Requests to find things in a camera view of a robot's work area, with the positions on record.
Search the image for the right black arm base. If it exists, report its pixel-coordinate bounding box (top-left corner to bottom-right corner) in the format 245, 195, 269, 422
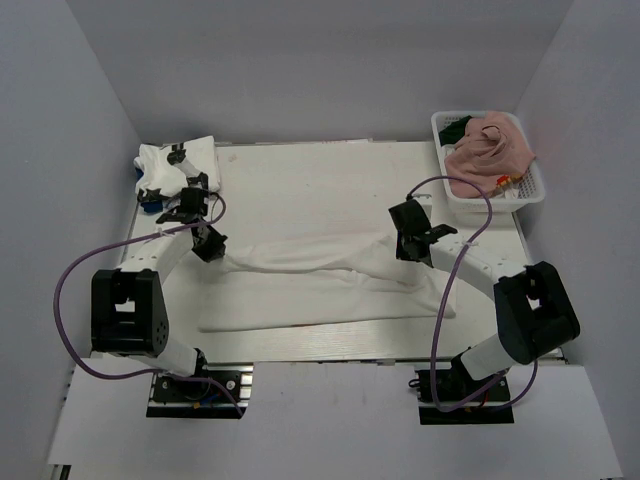
407, 367, 515, 426

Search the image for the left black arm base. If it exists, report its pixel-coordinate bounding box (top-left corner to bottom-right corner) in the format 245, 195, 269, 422
146, 365, 253, 420

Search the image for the white plastic basket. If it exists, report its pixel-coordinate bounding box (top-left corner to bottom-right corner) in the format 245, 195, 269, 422
431, 110, 545, 214

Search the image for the white red-print t-shirt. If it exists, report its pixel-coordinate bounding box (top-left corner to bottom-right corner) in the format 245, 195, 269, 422
198, 232, 448, 333

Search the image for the folded white printed t-shirt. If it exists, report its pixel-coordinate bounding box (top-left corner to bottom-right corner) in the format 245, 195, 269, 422
133, 135, 221, 202

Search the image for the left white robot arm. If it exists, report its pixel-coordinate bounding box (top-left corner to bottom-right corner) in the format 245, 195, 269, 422
91, 187, 227, 399

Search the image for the folded blue t-shirt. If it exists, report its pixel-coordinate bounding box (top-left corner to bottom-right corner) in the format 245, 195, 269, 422
135, 168, 176, 214

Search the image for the pink t-shirt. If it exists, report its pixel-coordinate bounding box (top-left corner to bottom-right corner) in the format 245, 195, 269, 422
444, 111, 536, 199

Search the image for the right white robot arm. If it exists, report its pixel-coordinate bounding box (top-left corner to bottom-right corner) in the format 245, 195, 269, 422
389, 199, 580, 399

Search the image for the dark green t-shirt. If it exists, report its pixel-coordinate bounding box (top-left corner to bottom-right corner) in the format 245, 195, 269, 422
438, 116, 472, 145

